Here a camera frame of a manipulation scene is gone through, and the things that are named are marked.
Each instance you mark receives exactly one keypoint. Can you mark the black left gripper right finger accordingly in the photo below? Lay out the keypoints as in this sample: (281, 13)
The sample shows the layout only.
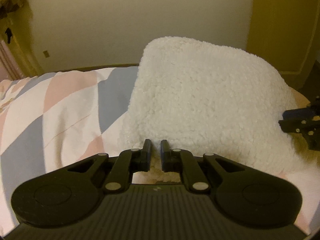
(243, 194)

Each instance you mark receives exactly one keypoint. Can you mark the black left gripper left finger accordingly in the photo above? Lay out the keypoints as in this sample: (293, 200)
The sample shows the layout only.
(70, 194)

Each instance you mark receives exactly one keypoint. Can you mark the cream fleece jacket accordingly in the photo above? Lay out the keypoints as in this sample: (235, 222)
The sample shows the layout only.
(207, 98)

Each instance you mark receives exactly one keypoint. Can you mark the brown hanging clothes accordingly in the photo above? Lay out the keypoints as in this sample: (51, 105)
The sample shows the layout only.
(8, 7)

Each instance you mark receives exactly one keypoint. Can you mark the pink blue checkered quilt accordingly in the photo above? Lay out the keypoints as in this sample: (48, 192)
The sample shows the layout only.
(56, 119)

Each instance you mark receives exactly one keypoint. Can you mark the yellow wooden door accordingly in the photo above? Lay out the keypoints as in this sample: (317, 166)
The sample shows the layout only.
(282, 31)

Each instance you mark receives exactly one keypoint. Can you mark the pink curtain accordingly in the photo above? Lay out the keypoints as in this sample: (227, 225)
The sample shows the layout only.
(10, 69)

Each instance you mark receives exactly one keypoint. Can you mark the low wall outlet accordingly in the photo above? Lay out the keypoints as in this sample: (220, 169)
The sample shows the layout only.
(46, 54)

